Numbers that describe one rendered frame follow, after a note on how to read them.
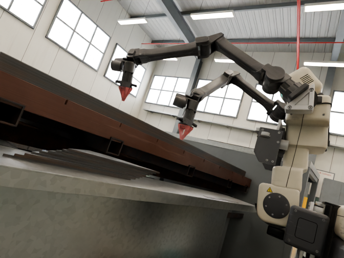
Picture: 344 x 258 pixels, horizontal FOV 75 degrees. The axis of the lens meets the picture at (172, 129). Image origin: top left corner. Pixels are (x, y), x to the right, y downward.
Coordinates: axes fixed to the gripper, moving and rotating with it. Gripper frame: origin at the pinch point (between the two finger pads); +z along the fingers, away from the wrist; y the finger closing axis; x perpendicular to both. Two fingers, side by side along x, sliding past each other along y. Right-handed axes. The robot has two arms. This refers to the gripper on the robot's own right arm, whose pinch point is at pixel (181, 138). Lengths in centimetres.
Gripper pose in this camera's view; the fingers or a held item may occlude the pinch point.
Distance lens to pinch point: 111.5
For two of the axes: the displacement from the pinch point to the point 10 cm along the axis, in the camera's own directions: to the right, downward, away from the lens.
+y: -5.9, -3.2, -7.4
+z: -3.2, 9.4, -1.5
